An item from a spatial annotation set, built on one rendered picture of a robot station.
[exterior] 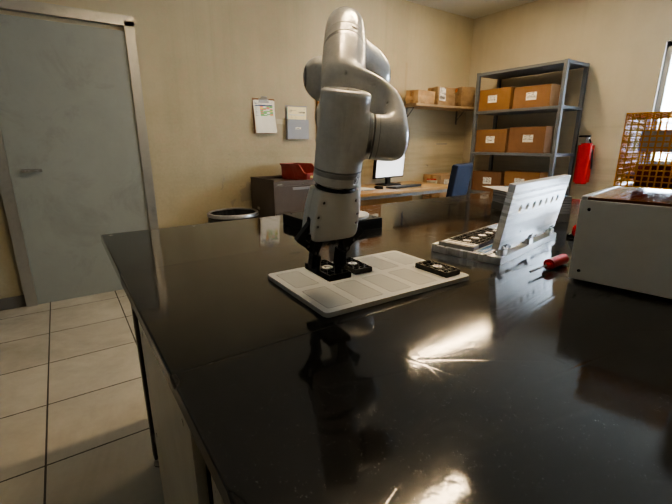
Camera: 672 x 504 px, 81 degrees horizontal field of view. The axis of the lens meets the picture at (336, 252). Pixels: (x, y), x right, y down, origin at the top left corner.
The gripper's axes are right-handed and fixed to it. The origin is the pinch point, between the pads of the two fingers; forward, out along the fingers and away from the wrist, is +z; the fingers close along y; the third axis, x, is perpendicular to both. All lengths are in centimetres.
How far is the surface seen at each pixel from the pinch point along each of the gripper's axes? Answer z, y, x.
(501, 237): 0, -51, 3
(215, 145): 44, -65, -307
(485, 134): 23, -379, -265
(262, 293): 10.7, 9.6, -9.0
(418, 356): 3.1, -0.7, 27.0
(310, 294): 8.0, 2.4, -1.2
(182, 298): 11.9, 24.7, -14.9
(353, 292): 7.2, -5.8, 2.4
